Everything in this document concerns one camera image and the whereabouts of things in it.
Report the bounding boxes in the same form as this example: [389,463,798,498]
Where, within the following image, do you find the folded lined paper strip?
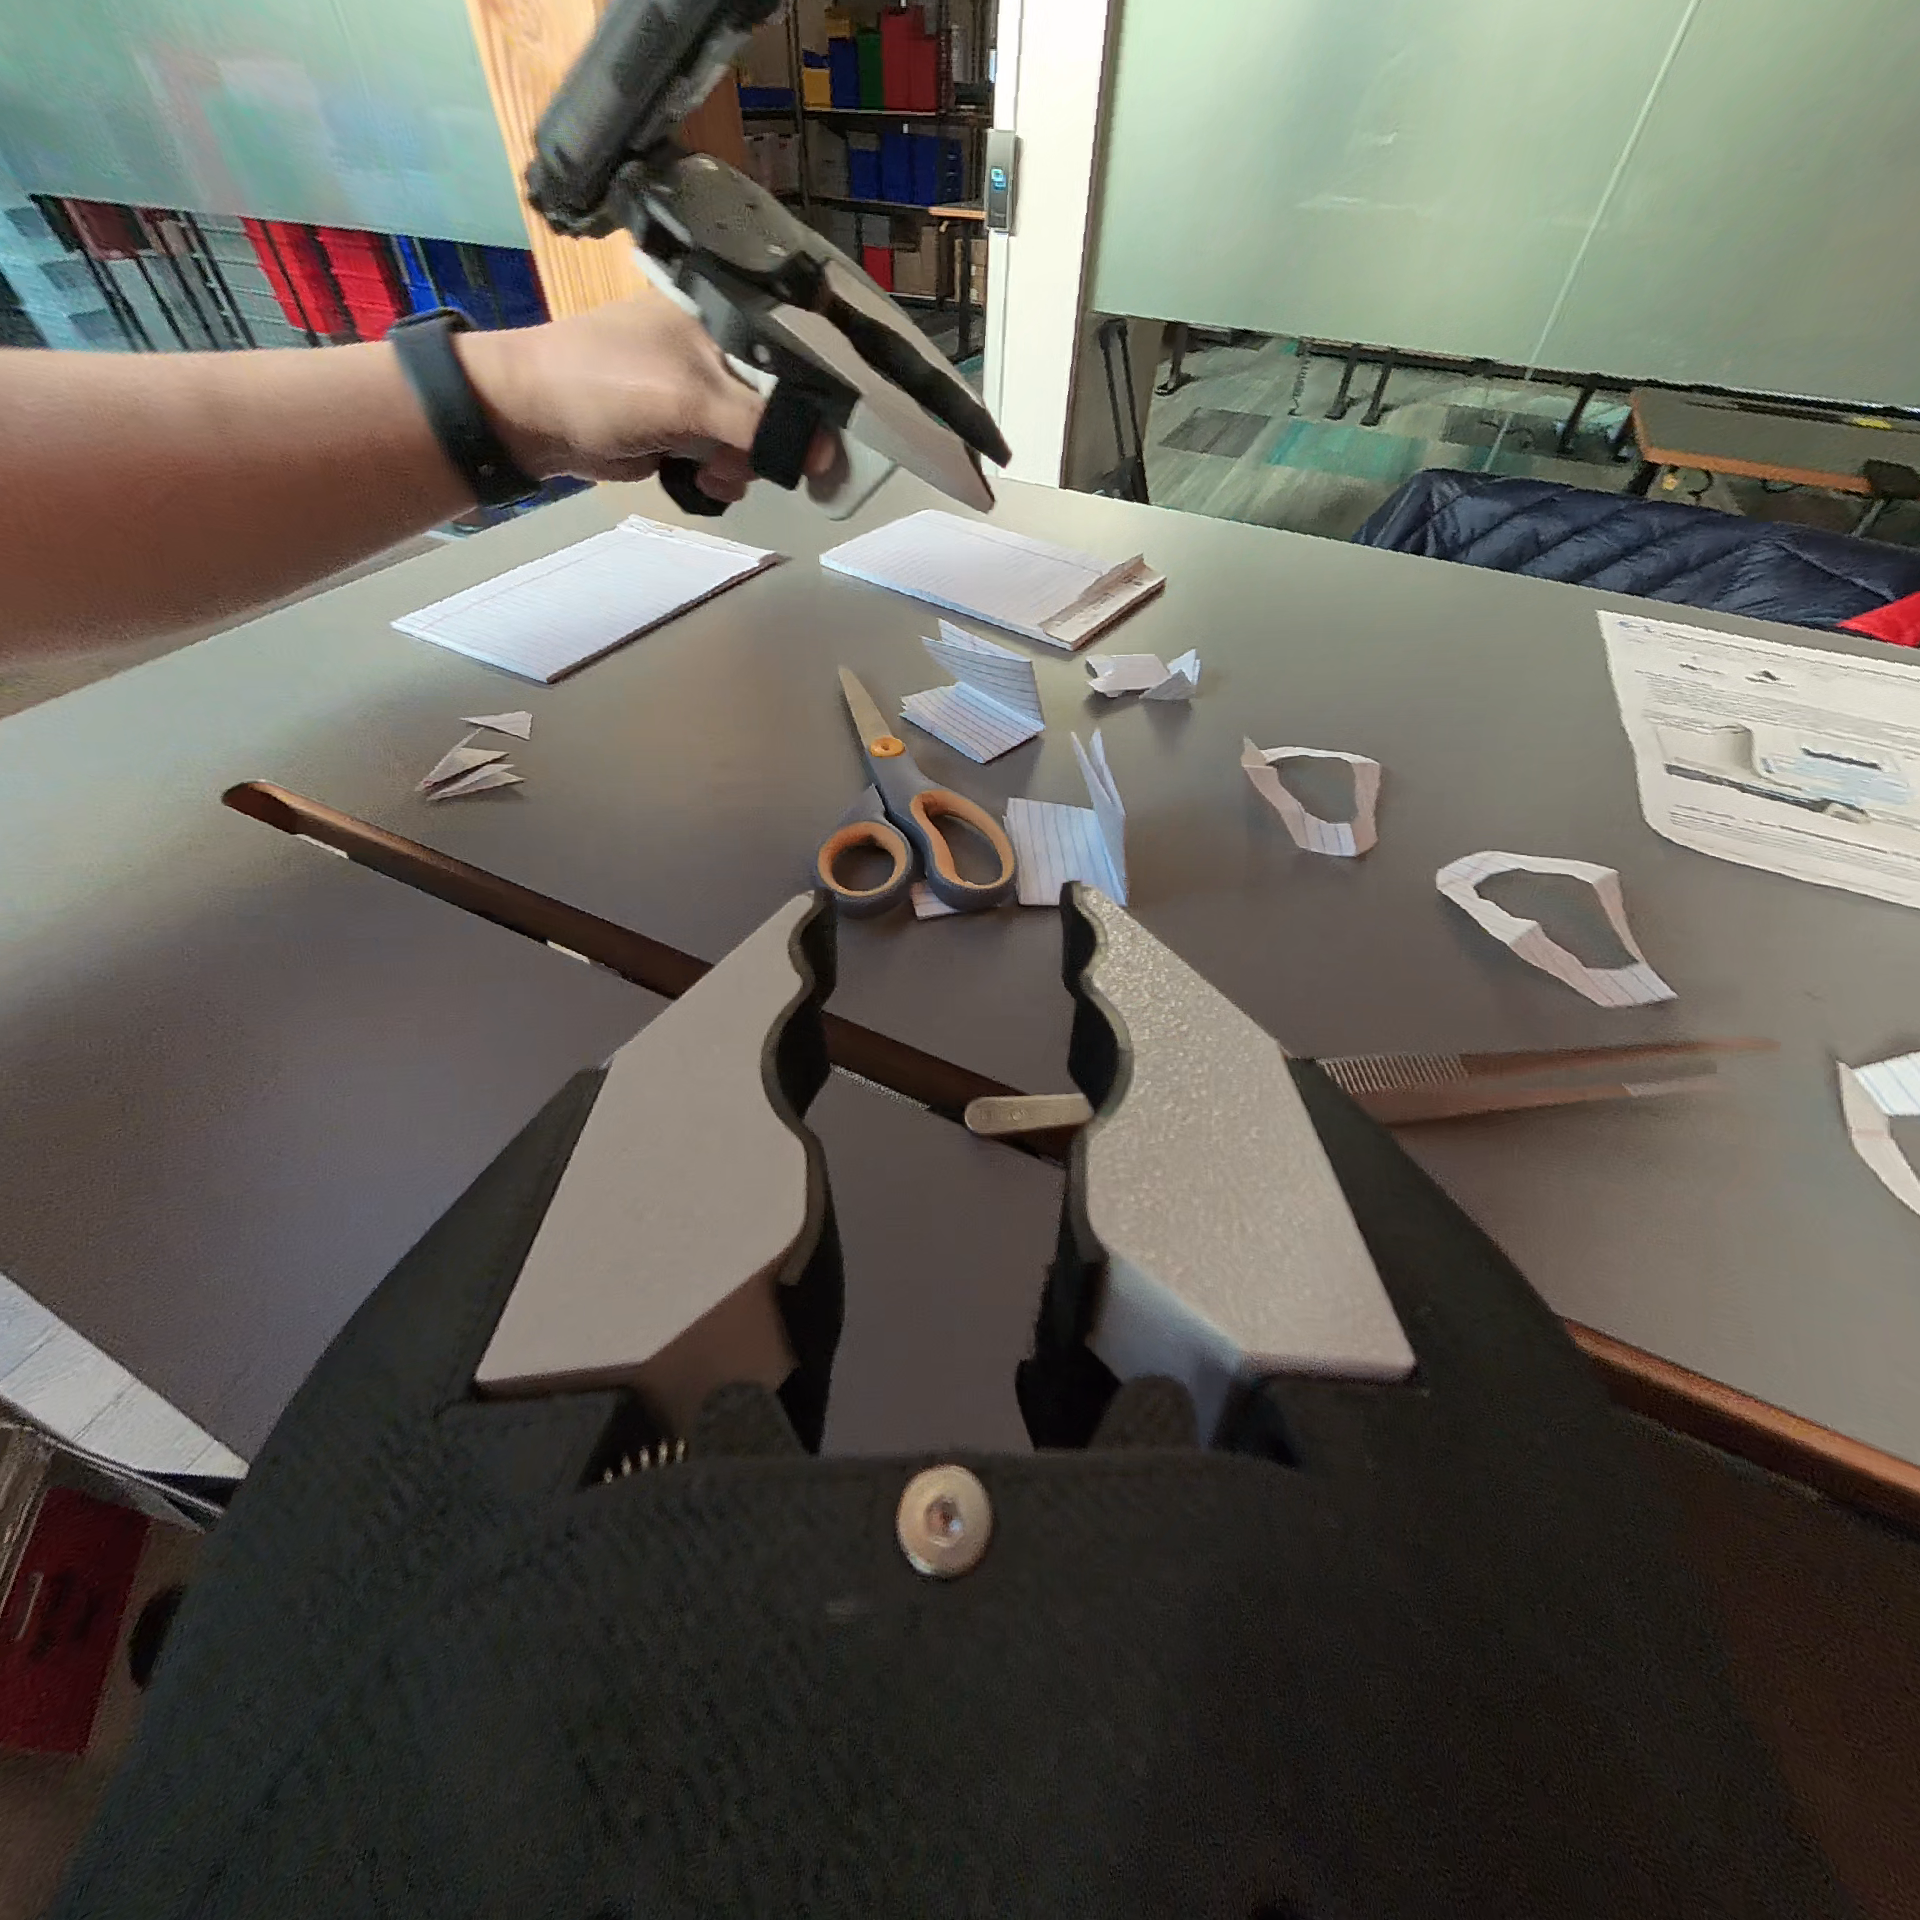
[416,728,529,803]

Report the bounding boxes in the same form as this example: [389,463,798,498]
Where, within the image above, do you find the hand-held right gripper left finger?
[474,891,847,1452]

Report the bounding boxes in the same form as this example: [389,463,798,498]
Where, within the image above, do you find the navy puffer jacket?
[1354,467,1920,652]

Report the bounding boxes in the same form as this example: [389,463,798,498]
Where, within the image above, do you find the white flat box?
[0,1270,251,1503]

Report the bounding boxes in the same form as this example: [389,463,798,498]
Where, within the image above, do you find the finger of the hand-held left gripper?
[814,245,1017,471]
[739,298,999,512]

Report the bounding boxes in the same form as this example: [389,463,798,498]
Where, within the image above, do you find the stack of grey bins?
[0,195,272,357]

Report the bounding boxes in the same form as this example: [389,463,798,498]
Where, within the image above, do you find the wooden meeting table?
[1626,383,1920,507]

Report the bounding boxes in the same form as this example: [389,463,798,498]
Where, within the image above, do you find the brown tweezers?
[966,1037,1782,1138]

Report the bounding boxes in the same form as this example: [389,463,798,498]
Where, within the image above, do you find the stack of blue bins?
[394,231,551,333]

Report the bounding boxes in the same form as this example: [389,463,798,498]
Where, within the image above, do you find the lined writing pad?
[822,507,1169,653]

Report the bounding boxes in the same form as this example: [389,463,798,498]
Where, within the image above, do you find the red plastic crate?
[0,1480,157,1760]

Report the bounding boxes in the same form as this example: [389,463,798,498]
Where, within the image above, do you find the large folded lined paper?
[897,614,1050,768]

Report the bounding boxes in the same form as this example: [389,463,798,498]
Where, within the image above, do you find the grey orange-handled scissors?
[814,667,1022,922]

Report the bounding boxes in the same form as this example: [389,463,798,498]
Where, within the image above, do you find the large lined paper ring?
[1437,851,1681,1007]

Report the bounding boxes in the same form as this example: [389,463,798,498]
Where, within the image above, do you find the lined paper piece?
[1240,739,1386,862]

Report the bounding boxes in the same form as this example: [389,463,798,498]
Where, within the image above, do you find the lined paper sheet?
[391,515,785,688]

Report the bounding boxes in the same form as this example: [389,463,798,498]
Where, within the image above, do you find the metal storage shelf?
[741,0,1002,365]

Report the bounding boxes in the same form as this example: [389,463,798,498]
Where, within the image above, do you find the black hand trolley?
[1093,315,1159,506]

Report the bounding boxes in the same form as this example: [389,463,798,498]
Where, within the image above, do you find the light wooden post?
[467,0,745,320]

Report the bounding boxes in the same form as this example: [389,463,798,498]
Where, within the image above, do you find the printed paper sheet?
[1595,608,1920,911]

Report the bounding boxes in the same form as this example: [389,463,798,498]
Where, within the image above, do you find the stack of red bins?
[241,216,416,347]

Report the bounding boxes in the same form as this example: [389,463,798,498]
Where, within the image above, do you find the person's left hand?
[496,293,818,507]

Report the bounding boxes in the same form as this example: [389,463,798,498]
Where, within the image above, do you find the black smartwatch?
[387,306,543,512]

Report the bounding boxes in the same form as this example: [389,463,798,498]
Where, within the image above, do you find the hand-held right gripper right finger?
[1015,883,1421,1452]

